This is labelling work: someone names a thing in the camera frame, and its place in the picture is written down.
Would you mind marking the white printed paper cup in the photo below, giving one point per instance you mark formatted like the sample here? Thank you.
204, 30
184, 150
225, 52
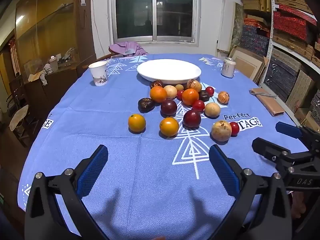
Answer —
98, 73

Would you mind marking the white framed window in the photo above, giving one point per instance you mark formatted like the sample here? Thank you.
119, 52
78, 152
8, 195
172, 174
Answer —
135, 10

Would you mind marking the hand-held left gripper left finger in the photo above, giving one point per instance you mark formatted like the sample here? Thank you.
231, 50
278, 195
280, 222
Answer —
93, 170

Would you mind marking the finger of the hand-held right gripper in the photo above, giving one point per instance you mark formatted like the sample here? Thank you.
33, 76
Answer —
270, 148
287, 129

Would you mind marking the white wall switch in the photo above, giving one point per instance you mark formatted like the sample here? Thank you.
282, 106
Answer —
83, 2

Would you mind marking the shelf of patterned boxes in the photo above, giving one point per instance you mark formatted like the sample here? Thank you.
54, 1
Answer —
287, 25

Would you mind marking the dark metal chair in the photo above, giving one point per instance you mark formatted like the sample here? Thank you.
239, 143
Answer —
15, 92

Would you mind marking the speckled tan round fruit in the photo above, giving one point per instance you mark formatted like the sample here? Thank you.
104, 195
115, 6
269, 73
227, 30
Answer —
223, 97
194, 85
221, 130

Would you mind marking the small beige round fruit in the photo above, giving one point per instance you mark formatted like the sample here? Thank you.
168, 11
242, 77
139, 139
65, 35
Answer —
179, 87

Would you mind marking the white panel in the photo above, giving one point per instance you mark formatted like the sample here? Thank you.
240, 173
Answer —
220, 25

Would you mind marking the person's right hand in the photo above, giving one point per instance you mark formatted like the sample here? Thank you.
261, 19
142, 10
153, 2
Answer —
297, 205

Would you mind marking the pale cloth rag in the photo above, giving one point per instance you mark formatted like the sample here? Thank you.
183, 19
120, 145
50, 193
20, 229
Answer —
41, 76

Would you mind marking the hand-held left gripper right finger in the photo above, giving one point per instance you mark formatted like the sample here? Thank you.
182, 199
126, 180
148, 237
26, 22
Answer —
225, 172

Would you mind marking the white beverage can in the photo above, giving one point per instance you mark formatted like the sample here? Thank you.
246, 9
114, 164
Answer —
228, 67

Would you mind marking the wooden picture frame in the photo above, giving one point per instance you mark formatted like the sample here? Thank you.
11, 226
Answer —
247, 62

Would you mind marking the red cherry tomato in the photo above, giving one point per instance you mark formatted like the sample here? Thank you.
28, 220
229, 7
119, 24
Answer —
235, 128
198, 105
179, 95
210, 90

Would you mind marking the brown leather case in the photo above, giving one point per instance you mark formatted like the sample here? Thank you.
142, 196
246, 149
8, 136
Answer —
271, 105

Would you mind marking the white oval plate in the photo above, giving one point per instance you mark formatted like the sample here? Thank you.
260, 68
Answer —
168, 70

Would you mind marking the dark red plum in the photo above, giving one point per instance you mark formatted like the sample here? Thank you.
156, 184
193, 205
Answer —
192, 118
168, 107

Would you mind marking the purple cloth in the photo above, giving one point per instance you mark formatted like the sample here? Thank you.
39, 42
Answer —
127, 48

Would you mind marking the dark brown water chestnut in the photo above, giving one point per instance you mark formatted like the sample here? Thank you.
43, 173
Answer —
146, 104
157, 83
204, 95

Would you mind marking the pale hand fan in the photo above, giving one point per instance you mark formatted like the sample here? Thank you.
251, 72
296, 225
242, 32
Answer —
17, 120

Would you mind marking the wooden glass cabinet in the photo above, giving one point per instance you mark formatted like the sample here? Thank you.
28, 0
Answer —
50, 30

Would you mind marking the red patterned curtain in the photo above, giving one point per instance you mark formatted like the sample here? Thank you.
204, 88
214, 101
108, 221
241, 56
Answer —
13, 55

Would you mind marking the mottled picture panel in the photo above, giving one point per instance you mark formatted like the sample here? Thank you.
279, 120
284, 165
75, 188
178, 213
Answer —
237, 27

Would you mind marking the orange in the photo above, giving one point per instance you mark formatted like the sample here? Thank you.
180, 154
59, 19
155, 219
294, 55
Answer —
169, 126
137, 123
190, 96
158, 94

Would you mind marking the wooden chair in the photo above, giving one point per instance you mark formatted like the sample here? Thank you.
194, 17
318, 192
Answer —
111, 50

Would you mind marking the white bottle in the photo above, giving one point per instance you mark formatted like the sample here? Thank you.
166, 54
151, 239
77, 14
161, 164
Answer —
53, 63

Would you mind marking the white metal shelf rack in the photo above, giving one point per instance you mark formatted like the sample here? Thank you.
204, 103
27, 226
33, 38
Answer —
270, 30

